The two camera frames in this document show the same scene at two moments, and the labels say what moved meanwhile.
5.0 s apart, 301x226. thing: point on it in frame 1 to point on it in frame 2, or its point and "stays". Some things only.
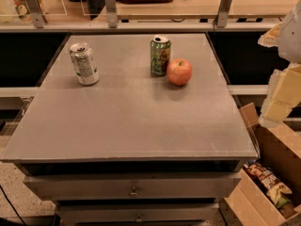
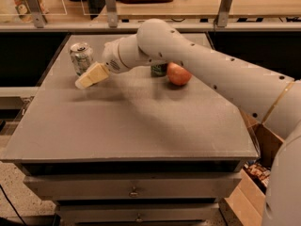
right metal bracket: (226, 0) stays
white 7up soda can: (84, 63) stays
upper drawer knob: (134, 193) stays
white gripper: (292, 38) to (110, 56)
